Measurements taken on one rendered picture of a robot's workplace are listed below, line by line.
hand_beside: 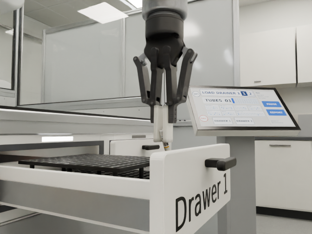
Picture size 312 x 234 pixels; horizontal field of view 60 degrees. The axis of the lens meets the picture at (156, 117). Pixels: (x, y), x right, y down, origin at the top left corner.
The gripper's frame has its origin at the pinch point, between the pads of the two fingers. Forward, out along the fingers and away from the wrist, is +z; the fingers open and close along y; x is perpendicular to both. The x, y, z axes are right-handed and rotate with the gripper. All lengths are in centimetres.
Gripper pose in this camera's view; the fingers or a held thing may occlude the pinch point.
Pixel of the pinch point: (163, 123)
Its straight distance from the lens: 51.8
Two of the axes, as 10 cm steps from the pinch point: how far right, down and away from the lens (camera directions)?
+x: -4.8, -0.5, -8.8
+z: -0.1, 10.0, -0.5
